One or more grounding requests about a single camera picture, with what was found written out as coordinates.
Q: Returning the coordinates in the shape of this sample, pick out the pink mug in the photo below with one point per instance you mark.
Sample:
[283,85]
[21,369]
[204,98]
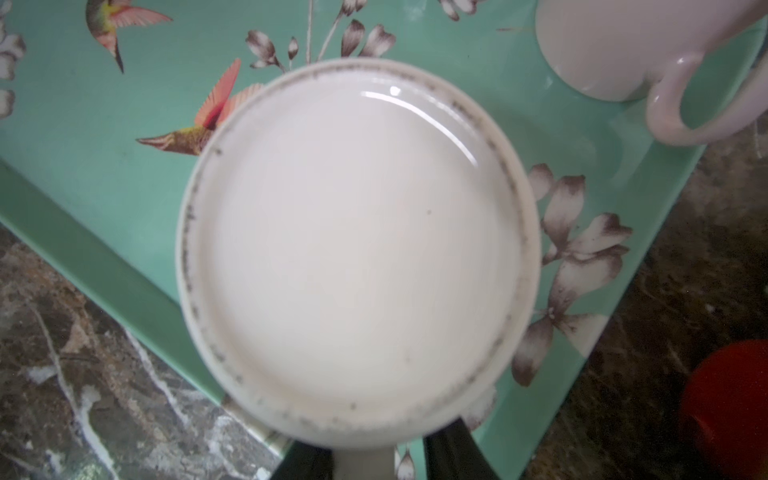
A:
[619,50]

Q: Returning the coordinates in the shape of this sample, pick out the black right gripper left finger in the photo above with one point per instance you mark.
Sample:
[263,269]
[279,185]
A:
[305,462]

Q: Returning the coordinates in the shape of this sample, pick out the white mug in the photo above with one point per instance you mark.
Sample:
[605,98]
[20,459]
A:
[358,257]

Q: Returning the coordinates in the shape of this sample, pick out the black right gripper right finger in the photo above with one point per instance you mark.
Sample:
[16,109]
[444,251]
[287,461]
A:
[452,454]

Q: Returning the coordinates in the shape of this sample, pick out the red mug black handle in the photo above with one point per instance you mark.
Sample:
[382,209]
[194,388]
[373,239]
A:
[723,410]

